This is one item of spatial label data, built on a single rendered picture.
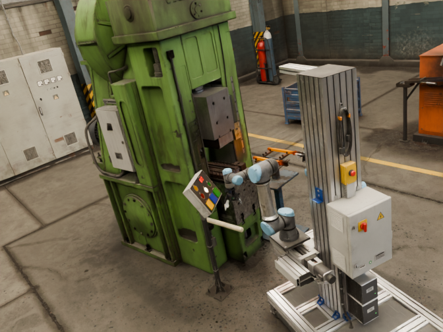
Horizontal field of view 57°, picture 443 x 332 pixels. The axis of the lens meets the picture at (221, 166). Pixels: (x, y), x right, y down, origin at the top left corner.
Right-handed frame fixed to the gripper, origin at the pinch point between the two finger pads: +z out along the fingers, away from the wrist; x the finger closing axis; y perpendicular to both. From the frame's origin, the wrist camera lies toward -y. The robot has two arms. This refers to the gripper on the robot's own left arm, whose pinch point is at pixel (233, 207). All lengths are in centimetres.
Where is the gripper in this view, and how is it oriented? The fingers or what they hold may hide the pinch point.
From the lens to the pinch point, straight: 335.2
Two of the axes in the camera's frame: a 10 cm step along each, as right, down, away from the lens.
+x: 8.9, -3.2, 3.3
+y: 4.3, 2.9, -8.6
